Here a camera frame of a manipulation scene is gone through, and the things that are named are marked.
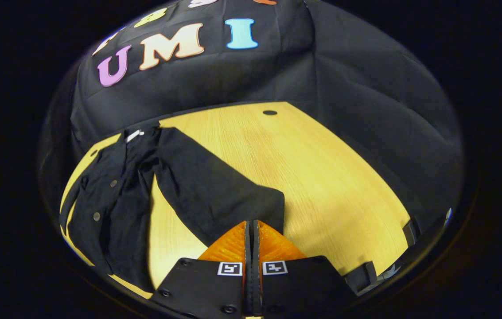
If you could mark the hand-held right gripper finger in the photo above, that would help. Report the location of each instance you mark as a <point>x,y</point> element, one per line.
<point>257,288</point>
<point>248,288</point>

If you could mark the black button shirt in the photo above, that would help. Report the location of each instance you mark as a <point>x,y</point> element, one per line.
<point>197,186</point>

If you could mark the black backdrop cloth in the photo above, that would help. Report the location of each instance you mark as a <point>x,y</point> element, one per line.
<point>344,88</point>

